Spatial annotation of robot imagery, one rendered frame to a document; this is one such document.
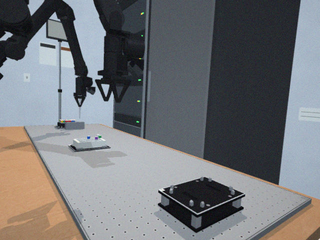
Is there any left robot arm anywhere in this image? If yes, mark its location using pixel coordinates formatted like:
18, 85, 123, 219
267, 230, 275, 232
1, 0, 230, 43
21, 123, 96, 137
0, 0, 96, 95

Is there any black rack of coloured-cap vials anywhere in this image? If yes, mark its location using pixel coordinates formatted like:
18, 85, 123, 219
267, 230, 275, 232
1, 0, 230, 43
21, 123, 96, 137
57, 122, 65, 128

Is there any white grid rack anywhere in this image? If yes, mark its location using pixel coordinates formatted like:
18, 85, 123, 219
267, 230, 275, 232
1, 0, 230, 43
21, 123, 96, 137
73, 137, 106, 149

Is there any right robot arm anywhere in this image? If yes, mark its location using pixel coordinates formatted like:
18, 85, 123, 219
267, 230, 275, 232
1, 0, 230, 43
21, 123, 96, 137
0, 0, 145, 77

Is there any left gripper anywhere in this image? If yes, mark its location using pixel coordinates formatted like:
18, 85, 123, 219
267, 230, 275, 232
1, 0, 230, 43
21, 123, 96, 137
73, 85, 87, 107

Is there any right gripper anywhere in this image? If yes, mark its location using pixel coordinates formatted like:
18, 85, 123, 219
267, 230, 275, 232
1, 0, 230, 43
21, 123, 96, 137
95, 52, 132, 103

